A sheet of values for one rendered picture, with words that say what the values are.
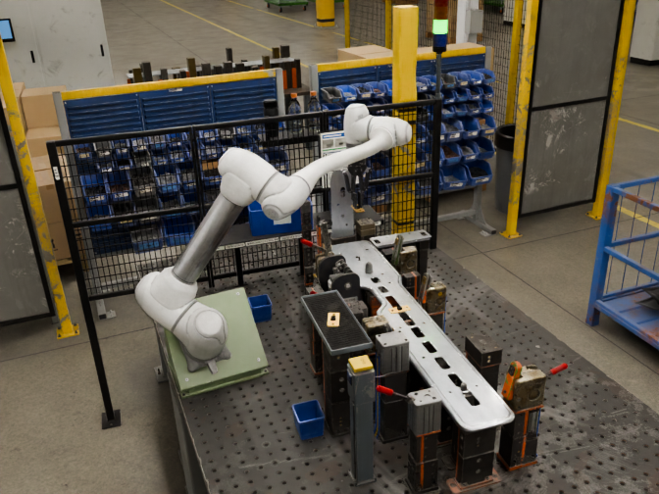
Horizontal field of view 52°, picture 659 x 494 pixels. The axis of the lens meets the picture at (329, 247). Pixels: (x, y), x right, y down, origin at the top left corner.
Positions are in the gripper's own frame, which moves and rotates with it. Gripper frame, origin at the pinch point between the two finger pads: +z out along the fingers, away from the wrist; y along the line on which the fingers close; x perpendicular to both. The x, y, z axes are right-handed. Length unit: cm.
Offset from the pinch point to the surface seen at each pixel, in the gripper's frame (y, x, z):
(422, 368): -8, -86, 28
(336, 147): 9, 54, -7
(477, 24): 266, 379, -14
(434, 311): 17, -44, 35
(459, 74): 158, 209, -3
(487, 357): 15, -88, 28
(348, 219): 4.6, 25.9, 20.0
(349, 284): -20, -46, 14
